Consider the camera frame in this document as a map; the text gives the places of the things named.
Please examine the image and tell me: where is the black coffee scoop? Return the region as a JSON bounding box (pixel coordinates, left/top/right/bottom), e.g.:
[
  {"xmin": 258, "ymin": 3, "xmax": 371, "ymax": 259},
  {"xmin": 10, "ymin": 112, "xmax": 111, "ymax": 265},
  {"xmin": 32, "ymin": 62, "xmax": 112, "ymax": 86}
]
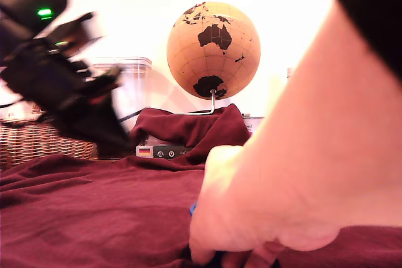
[{"xmin": 119, "ymin": 109, "xmax": 145, "ymax": 123}]

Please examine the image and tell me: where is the person's hand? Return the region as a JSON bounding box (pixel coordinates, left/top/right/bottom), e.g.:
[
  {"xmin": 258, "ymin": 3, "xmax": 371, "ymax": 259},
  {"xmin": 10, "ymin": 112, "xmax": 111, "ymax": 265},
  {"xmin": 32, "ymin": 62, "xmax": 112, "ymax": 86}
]
[{"xmin": 188, "ymin": 137, "xmax": 346, "ymax": 268}]

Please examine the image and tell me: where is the clear plastic storage container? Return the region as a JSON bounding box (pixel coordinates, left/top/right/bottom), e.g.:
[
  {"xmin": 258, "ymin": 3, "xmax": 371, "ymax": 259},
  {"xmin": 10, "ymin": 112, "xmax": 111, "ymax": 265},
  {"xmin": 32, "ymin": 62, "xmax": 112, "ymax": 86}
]
[{"xmin": 92, "ymin": 56, "xmax": 153, "ymax": 124}]

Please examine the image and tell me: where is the wicker basket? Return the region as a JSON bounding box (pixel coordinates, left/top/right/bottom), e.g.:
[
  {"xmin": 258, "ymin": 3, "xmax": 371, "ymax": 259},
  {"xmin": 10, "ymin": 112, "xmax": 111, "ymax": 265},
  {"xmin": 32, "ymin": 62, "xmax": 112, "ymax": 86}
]
[{"xmin": 0, "ymin": 119, "xmax": 97, "ymax": 168}]

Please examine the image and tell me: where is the dark box with flag print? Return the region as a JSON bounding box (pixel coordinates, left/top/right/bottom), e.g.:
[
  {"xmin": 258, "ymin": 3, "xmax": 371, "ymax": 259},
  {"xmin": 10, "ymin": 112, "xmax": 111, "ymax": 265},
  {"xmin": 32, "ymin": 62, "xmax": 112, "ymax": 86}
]
[{"xmin": 135, "ymin": 136, "xmax": 194, "ymax": 159}]

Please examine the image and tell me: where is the dark red fleece cloth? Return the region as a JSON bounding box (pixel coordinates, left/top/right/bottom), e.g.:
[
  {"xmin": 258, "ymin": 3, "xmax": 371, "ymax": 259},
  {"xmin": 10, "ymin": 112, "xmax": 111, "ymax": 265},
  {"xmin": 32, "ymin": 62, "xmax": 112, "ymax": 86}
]
[{"xmin": 0, "ymin": 103, "xmax": 402, "ymax": 268}]

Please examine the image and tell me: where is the metal globe stand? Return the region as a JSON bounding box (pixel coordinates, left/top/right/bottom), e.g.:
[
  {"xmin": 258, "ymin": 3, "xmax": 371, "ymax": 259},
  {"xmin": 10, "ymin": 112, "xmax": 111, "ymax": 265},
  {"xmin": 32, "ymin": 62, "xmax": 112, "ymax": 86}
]
[{"xmin": 175, "ymin": 89, "xmax": 217, "ymax": 115}]

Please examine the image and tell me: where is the cork globe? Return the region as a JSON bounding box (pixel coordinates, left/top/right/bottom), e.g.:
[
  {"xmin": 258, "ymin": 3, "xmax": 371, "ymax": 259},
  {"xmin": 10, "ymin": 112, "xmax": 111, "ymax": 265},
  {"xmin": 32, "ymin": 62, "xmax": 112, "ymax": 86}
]
[{"xmin": 166, "ymin": 1, "xmax": 261, "ymax": 100}]

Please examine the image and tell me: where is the metal tin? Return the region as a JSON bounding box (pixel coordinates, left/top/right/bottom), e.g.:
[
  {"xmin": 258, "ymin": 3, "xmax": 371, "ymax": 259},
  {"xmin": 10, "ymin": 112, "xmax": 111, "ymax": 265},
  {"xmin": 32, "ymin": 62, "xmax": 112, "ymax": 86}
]
[{"xmin": 243, "ymin": 116, "xmax": 264, "ymax": 139}]

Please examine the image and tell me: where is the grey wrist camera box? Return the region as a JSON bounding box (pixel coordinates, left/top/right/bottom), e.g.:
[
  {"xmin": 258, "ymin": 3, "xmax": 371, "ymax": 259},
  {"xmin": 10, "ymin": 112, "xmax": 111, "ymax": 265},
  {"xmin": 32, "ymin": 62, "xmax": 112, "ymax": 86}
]
[{"xmin": 46, "ymin": 11, "xmax": 105, "ymax": 57}]

